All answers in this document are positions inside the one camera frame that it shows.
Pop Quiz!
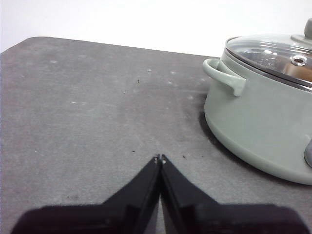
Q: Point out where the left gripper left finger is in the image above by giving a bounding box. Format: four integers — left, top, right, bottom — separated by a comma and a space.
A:
11, 154, 162, 234

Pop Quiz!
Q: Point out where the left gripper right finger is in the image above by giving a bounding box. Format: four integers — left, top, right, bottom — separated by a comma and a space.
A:
160, 154, 311, 234

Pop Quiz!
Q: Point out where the glass lid with green knob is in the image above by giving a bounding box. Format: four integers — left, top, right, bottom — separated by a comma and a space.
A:
224, 18, 312, 92

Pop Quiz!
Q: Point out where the sage green electric steamer pot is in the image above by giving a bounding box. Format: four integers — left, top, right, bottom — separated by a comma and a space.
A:
202, 36, 312, 186

